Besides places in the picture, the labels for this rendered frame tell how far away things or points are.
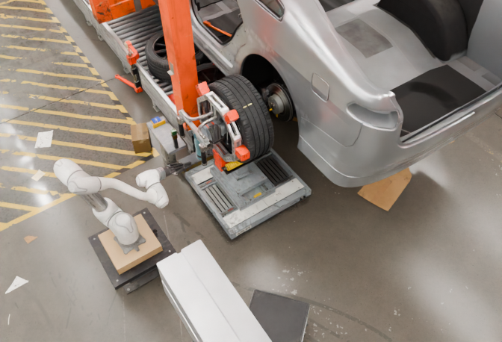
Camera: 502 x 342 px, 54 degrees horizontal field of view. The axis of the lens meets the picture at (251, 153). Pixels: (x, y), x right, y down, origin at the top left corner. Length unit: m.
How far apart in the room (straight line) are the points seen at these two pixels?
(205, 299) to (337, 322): 3.12
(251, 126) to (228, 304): 2.80
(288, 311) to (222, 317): 2.72
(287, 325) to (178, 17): 2.20
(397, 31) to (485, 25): 0.68
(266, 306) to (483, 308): 1.66
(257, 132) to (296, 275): 1.19
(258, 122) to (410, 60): 1.51
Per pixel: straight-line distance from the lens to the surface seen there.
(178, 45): 3.66
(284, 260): 4.04
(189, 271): 0.80
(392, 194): 4.55
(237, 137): 3.51
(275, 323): 3.44
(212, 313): 0.76
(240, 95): 3.53
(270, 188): 4.25
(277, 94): 3.89
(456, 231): 4.50
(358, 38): 4.37
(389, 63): 4.28
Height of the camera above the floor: 3.51
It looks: 48 degrees down
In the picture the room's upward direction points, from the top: 1 degrees counter-clockwise
